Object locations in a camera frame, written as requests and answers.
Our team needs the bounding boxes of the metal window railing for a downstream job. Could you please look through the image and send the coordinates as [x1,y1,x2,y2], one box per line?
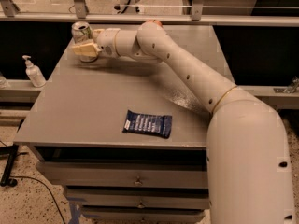
[0,0,299,27]

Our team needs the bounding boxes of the black floor cable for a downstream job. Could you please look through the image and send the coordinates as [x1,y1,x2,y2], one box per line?
[10,175,67,224]

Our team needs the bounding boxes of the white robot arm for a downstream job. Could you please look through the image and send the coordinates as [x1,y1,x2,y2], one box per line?
[72,21,296,224]

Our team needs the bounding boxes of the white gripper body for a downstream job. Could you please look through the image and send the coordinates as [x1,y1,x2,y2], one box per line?
[96,28,120,58]

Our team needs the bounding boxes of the white green 7up can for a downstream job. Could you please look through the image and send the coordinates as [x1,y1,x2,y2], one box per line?
[71,21,96,63]

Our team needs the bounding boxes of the dark blue snack packet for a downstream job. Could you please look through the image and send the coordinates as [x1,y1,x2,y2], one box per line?
[122,110,172,139]

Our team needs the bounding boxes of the black stand leg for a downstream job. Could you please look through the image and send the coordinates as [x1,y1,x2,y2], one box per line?
[0,143,19,187]

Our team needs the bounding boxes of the white pump sanitizer bottle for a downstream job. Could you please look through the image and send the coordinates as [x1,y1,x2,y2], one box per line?
[22,55,46,88]

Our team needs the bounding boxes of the grey drawer cabinet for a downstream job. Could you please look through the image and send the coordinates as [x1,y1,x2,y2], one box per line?
[13,23,237,224]

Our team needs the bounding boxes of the red apple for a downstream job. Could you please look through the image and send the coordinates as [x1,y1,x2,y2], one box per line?
[146,20,163,27]

